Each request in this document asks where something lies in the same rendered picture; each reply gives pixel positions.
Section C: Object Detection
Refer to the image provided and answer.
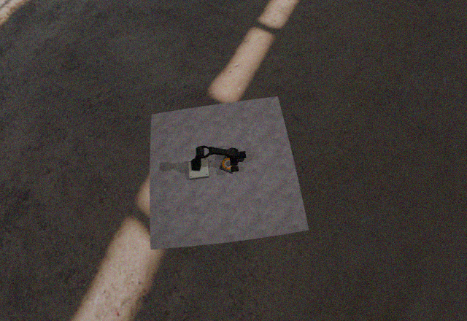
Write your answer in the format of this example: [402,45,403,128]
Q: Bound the orange round plate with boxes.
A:
[223,158,232,170]

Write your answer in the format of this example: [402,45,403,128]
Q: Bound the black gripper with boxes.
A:
[230,159,239,172]

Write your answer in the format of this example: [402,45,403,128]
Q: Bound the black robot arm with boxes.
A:
[191,146,246,171]

